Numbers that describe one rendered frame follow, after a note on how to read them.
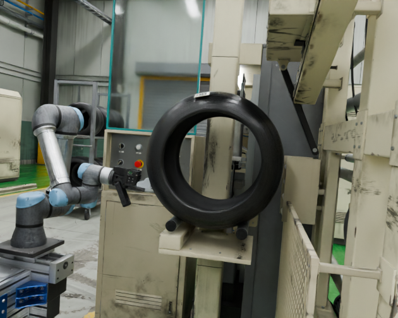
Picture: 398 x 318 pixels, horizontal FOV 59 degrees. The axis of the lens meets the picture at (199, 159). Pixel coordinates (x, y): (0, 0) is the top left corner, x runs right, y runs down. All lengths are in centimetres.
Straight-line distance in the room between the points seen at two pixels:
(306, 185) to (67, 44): 1207
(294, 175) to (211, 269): 62
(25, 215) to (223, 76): 111
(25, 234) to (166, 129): 80
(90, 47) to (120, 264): 1096
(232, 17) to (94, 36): 1110
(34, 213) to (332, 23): 140
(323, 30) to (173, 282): 158
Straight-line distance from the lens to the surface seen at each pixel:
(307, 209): 167
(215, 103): 135
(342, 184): 489
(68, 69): 1304
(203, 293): 188
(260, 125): 134
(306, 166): 165
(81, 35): 1303
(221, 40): 178
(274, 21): 121
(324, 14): 112
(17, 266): 181
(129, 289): 228
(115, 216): 218
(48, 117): 167
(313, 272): 89
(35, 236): 176
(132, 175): 153
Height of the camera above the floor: 126
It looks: 3 degrees down
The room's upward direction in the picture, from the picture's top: 4 degrees clockwise
